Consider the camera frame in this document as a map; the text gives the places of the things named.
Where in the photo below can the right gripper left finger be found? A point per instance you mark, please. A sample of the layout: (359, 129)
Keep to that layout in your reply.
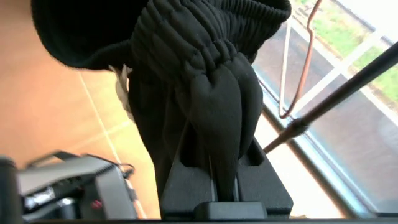
(186, 186)

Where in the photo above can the window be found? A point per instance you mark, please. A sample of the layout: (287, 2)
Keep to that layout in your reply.
(357, 140)

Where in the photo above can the black shorts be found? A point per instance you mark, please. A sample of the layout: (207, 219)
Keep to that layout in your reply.
(202, 62)

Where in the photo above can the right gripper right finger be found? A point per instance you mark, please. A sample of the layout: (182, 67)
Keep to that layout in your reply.
(267, 186)

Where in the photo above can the black clothes rack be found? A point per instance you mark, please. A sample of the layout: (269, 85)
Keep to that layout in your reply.
(342, 93)

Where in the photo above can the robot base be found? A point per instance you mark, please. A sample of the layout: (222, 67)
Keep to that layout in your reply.
(62, 174)

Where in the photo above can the pink clothes hanger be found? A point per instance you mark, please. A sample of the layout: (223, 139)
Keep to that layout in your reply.
(303, 77)

